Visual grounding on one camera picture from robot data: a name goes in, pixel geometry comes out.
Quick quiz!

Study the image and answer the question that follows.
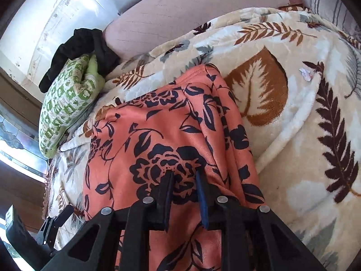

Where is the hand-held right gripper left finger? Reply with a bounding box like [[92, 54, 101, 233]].
[[42, 171, 175, 271]]

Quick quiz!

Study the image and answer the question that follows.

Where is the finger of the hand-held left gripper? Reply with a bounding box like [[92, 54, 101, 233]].
[[37, 205, 74, 250]]

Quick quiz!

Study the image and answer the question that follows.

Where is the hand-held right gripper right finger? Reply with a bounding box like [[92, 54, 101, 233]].
[[195, 171, 328, 271]]

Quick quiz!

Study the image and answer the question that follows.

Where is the orange floral shirt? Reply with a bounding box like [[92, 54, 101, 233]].
[[82, 63, 267, 271]]

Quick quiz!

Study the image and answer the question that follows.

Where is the fringed patterned sofa cover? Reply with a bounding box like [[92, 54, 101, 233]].
[[42, 158, 57, 218]]

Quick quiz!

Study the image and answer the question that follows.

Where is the brown door with stained glass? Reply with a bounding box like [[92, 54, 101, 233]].
[[0, 68, 48, 232]]

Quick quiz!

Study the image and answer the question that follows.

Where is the cream leaf print blanket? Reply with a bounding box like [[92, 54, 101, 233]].
[[46, 7, 361, 271]]

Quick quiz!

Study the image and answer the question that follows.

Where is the green checkered pillow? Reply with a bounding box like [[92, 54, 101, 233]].
[[38, 54, 106, 159]]

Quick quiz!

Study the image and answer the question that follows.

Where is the black garment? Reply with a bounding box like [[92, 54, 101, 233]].
[[39, 28, 122, 93]]

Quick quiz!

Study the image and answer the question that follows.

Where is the pink sofa bolster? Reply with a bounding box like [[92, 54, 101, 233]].
[[103, 0, 303, 63]]

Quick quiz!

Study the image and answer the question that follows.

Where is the striped sofa cushion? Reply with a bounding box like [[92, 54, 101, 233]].
[[306, 0, 361, 38]]

